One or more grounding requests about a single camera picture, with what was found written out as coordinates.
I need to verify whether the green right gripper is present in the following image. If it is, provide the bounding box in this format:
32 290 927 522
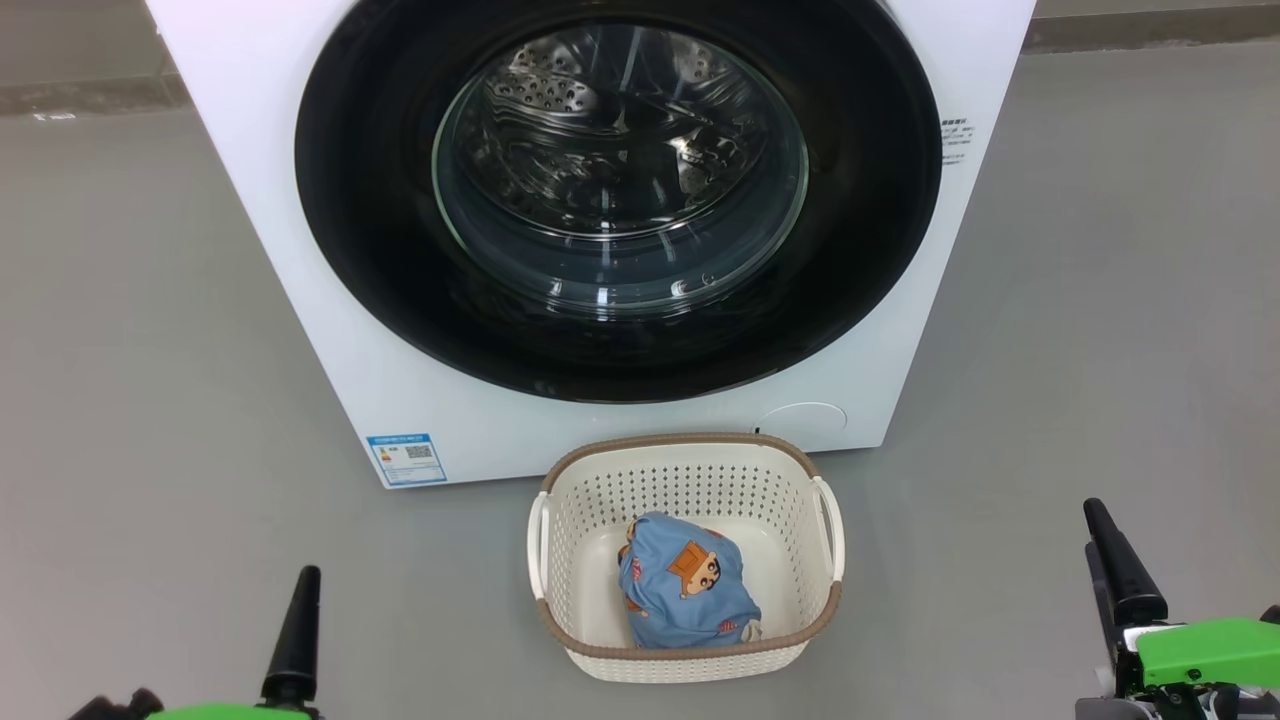
1075 498 1280 720

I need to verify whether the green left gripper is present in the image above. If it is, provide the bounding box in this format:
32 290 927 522
150 566 322 720

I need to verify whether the blue cartoon print garment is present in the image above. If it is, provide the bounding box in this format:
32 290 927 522
617 512 763 651

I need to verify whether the black round glass washer door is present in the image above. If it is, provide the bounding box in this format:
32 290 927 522
294 0 943 405

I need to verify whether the white front-load washing machine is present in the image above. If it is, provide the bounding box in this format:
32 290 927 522
145 0 1038 491

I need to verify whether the stainless steel washing machine drum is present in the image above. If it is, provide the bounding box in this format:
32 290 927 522
470 25 771 241

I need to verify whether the blue energy label sticker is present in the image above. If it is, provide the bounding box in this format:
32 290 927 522
366 433 448 488

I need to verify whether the round white filter cover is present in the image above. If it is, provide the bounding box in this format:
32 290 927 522
752 402 849 451

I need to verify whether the cream perforated laundry basket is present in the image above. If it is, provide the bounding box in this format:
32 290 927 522
527 432 846 684

